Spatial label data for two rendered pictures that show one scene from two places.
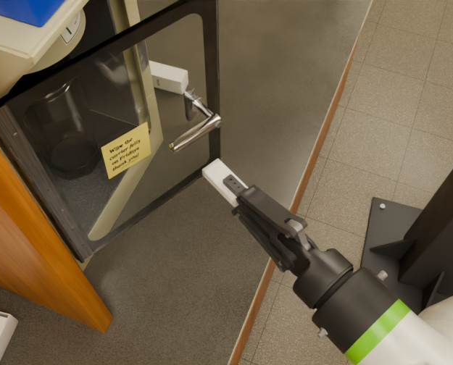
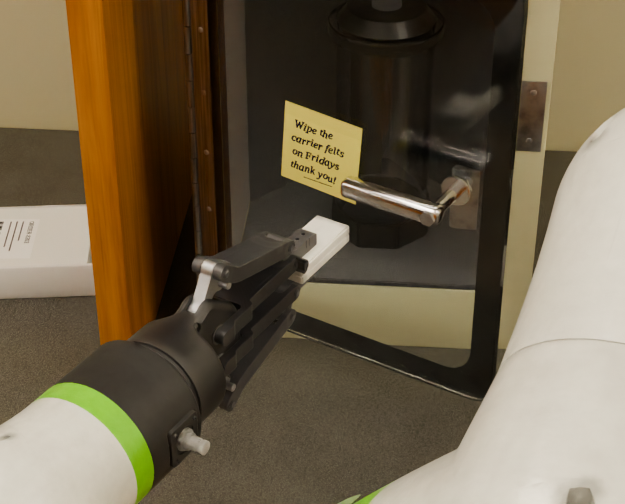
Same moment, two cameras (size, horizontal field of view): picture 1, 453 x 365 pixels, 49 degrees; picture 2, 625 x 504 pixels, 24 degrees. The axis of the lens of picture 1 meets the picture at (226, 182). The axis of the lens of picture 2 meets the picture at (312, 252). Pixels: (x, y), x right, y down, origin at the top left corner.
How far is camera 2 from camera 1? 0.89 m
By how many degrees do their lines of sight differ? 53
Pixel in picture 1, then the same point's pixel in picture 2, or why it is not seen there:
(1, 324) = (76, 261)
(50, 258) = (81, 93)
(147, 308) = not seen: hidden behind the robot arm
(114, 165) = (294, 157)
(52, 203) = (200, 122)
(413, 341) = (51, 423)
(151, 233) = (309, 389)
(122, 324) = not seen: hidden behind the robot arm
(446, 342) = (64, 473)
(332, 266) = (169, 337)
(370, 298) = (118, 372)
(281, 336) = not seen: outside the picture
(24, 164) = (191, 16)
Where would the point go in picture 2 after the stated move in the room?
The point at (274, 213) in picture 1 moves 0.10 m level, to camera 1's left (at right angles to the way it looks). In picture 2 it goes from (236, 253) to (201, 183)
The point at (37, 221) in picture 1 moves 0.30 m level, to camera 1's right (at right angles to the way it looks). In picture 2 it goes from (90, 17) to (176, 206)
